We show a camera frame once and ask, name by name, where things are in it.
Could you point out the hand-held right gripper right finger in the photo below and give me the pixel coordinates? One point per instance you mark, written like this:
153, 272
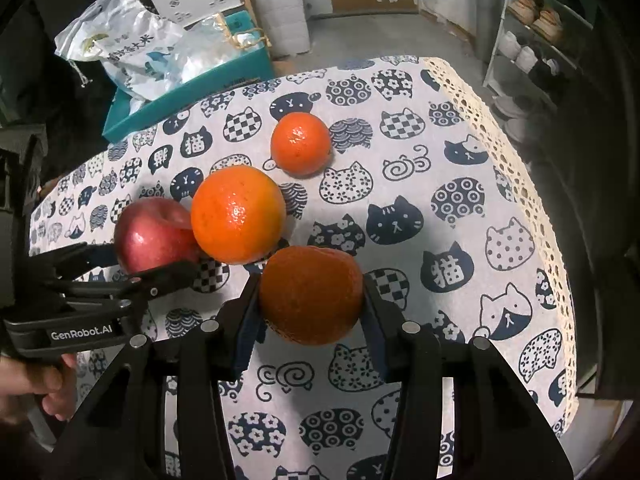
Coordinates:
377, 335

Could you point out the group of shoes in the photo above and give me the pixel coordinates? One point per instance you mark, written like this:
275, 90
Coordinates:
540, 20

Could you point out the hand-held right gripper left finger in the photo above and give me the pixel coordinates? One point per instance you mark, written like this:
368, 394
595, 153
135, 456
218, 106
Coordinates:
247, 340

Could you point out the small orange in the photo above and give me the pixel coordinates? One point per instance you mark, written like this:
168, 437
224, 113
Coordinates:
310, 295
300, 142

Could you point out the white ribbed bin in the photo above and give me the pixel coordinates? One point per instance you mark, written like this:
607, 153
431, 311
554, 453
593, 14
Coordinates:
280, 15

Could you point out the cat print tablecloth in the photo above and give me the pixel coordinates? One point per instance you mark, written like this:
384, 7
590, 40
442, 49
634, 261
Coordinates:
450, 170

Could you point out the clear plastic bag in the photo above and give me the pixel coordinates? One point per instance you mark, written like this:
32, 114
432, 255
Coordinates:
210, 45

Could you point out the person's left hand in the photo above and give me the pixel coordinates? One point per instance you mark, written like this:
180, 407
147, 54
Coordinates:
35, 385

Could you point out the large orange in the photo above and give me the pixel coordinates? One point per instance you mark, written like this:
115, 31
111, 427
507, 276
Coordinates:
235, 215

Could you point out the metal shoe rack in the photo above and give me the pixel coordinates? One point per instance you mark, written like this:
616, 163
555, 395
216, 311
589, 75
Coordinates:
500, 25

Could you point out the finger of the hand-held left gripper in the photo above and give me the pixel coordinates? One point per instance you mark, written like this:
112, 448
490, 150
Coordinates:
80, 260
150, 285

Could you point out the teal cardboard box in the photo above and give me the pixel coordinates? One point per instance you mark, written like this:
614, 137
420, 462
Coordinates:
175, 105

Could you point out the white printed rice bag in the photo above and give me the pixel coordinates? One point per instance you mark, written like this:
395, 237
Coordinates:
135, 45

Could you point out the large red apple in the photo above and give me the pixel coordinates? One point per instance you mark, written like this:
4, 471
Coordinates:
145, 240

